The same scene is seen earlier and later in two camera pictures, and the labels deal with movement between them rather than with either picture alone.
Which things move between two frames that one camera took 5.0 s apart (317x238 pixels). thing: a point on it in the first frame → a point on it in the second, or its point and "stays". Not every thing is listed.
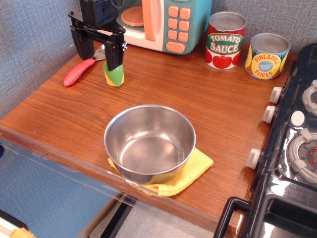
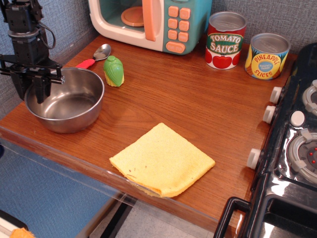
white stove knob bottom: [254, 155] stays
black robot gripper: [98, 19] → [30, 68]
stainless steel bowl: [150, 145] → [74, 106]
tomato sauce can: [226, 33] stays
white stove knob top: [275, 94] stays
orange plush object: [22, 233] stays
